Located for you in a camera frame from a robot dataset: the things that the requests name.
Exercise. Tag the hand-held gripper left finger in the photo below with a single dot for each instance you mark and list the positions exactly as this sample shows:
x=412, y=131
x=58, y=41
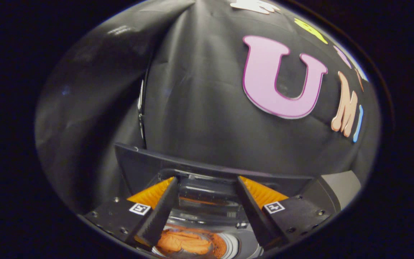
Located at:
x=164, y=207

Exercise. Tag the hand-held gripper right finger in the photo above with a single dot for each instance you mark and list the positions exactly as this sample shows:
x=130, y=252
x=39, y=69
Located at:
x=252, y=208

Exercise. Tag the orange shirt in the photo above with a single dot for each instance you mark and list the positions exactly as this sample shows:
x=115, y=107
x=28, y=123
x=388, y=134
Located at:
x=182, y=242

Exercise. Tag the white and grey cabinet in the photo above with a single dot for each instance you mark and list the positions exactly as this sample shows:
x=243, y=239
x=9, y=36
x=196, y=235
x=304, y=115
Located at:
x=340, y=187

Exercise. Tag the black backdrop cloth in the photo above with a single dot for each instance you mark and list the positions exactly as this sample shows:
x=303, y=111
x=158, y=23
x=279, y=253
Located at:
x=199, y=108

